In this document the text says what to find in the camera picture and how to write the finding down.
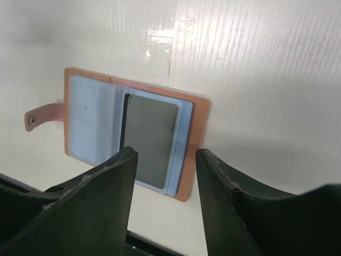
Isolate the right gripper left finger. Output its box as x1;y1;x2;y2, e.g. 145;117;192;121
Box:
1;147;138;255

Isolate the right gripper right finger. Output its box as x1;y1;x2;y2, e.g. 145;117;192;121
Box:
196;149;340;255

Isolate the tan leather card holder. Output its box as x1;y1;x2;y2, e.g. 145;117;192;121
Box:
25;68;210;202

